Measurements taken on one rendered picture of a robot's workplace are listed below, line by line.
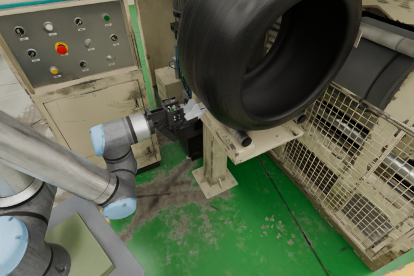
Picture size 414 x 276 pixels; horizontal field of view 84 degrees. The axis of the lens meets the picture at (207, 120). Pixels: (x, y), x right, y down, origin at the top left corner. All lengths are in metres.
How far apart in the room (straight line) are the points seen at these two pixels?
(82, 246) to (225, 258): 0.87
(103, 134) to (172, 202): 1.14
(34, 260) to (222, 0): 0.88
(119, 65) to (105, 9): 0.29
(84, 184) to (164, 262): 1.07
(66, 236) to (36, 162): 0.56
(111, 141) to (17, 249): 0.36
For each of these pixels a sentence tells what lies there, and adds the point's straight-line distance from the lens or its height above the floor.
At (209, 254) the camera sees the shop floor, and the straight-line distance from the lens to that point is 1.63.
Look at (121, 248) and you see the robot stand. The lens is 1.06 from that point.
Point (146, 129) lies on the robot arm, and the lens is 0.72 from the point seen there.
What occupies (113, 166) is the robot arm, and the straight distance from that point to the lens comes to 0.79.
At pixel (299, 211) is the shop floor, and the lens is 1.85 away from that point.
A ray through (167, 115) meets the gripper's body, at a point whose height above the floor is 1.07.
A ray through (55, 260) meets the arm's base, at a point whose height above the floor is 0.71.
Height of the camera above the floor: 1.55
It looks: 43 degrees down
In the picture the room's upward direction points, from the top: straight up
